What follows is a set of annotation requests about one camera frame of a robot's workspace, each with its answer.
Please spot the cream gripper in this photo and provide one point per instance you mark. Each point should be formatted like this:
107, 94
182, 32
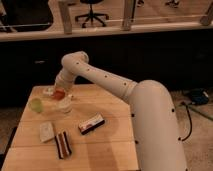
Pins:
59, 87

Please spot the wooden post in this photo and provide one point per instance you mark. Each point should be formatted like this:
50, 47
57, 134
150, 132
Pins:
127, 15
65, 16
207, 18

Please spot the black white red box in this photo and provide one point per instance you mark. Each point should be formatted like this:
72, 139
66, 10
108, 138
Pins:
90, 124

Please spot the black office chair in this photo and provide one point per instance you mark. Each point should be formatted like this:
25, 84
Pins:
91, 15

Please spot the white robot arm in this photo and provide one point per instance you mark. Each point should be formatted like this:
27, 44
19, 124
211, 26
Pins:
155, 127

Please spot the wooden post left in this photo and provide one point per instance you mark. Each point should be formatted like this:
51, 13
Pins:
65, 16

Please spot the wooden post middle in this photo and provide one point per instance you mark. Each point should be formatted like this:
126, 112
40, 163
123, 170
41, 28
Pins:
127, 15

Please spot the red orange apple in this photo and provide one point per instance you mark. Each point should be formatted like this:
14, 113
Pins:
58, 94

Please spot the brown striped chocolate bar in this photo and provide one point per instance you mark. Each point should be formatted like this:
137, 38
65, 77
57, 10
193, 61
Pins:
62, 145

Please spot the green plastic cup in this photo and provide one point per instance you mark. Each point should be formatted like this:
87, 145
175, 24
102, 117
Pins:
36, 105

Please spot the wooden post right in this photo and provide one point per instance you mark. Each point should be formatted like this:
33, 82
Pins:
207, 18

